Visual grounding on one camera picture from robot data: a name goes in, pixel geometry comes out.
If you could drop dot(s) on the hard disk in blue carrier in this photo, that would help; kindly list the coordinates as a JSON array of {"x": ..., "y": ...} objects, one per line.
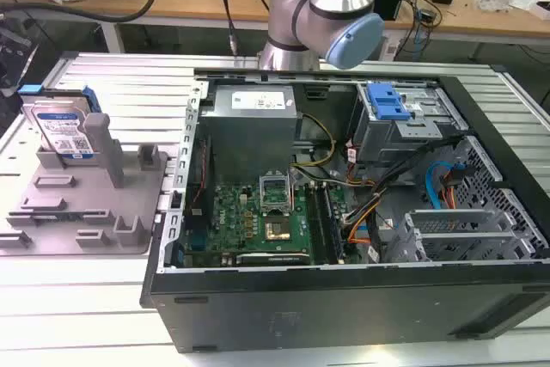
[{"x": 64, "y": 126}]

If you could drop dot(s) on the black open PC case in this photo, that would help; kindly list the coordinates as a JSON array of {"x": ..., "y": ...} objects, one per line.
[{"x": 344, "y": 289}]

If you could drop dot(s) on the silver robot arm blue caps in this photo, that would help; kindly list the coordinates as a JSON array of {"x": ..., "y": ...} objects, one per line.
[{"x": 318, "y": 10}]

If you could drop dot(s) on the grey power supply unit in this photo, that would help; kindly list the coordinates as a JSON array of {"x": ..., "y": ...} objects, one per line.
[{"x": 249, "y": 126}]

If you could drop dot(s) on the green motherboard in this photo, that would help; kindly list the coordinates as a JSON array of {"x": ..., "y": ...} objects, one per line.
[{"x": 240, "y": 221}]

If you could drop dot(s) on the RAM slot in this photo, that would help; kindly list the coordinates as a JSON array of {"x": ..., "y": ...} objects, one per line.
[
  {"x": 318, "y": 225},
  {"x": 334, "y": 225}
]

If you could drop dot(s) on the disk bay with blue latch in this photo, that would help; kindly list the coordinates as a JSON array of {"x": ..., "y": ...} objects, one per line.
[{"x": 389, "y": 118}]

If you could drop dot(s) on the locking lever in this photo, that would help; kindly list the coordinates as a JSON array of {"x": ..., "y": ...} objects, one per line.
[{"x": 293, "y": 195}]

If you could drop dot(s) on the grey parts rack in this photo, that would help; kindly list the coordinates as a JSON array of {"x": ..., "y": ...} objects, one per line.
[{"x": 86, "y": 195}]

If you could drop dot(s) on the CPU socket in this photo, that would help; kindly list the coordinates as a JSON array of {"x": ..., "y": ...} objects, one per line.
[{"x": 279, "y": 230}]

